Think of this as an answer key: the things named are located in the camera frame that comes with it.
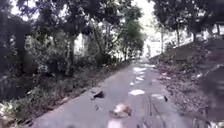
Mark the wood of trees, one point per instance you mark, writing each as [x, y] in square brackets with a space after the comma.
[66, 33]

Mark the grey asphalt path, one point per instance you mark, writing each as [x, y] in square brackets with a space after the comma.
[116, 100]

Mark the leaf-covered earth slope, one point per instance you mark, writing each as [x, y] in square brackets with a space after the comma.
[190, 76]

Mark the undergrowth strip with leaves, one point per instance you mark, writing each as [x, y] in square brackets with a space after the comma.
[43, 90]

